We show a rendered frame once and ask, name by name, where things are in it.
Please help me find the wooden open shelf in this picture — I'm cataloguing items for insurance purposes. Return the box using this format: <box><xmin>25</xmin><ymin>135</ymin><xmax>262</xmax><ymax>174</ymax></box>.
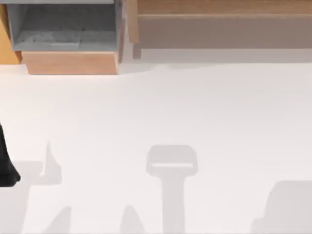
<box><xmin>125</xmin><ymin>0</ymin><xmax>312</xmax><ymax>59</ymax></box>

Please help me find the pale wooden drawer front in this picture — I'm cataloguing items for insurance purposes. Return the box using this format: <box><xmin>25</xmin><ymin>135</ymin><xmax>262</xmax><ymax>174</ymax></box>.
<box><xmin>21</xmin><ymin>50</ymin><xmax>119</xmax><ymax>75</ymax></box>

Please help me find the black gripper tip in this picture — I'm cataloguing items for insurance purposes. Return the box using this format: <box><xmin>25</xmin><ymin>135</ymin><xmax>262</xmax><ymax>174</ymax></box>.
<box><xmin>0</xmin><ymin>124</ymin><xmax>21</xmax><ymax>188</ymax></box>

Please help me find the wooden cupboard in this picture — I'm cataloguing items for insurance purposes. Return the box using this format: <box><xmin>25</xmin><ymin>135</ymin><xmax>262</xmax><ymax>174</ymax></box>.
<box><xmin>0</xmin><ymin>3</ymin><xmax>23</xmax><ymax>65</ymax></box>

